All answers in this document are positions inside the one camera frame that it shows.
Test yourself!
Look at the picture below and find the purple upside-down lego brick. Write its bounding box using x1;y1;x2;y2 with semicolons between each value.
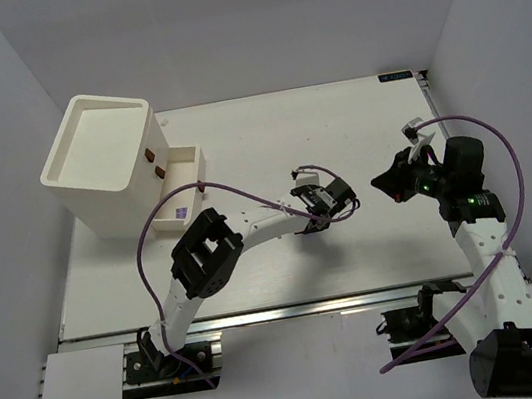
175;207;188;219

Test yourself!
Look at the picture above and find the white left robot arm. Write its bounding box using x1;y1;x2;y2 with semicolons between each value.
138;178;359;378

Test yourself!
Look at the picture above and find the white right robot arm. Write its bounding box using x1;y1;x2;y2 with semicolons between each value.
371;136;532;398

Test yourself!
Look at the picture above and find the blue label sticker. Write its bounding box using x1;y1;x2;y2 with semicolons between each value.
377;70;414;83

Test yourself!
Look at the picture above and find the white drawer cabinet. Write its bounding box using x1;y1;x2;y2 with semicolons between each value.
27;81;184;254

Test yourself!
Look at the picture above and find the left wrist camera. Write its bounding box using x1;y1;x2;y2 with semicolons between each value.
290;166;320;188

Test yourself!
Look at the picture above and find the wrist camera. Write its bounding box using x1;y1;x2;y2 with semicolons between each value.
401;117;437;164
290;166;320;188

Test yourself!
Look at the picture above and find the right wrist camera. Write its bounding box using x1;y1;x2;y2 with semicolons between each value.
401;117;437;164

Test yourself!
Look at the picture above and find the aluminium table edge rail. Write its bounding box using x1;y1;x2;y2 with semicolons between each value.
57;264;528;357

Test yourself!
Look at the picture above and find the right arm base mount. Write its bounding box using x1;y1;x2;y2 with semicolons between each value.
375;280;467;363

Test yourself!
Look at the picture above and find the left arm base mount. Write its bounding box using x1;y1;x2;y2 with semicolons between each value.
121;328;221;399

